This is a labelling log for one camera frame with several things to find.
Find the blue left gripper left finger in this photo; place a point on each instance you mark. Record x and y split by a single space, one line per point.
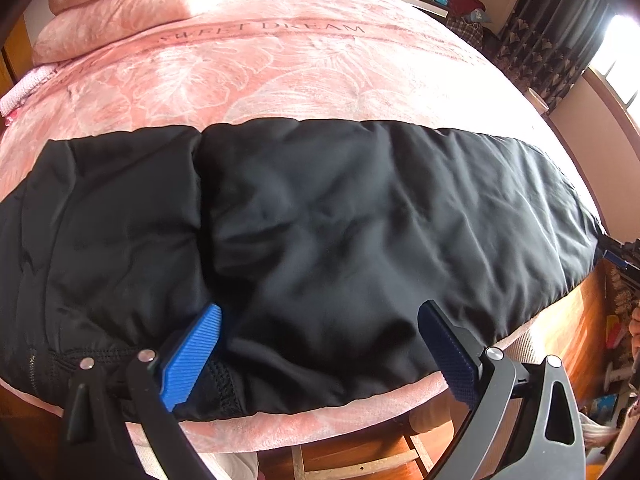
187 357

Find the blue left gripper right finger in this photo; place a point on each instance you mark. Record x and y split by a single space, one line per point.
455 351

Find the black quilted pants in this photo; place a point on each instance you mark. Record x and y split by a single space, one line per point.
319 240

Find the dark patterned curtain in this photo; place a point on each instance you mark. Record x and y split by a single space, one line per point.
546 45

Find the plaid cloth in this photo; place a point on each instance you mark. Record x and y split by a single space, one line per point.
470 32

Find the dark red clothes pile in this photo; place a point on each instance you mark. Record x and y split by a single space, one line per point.
465 7

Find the folded white pink towel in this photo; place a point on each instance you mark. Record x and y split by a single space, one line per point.
18 94

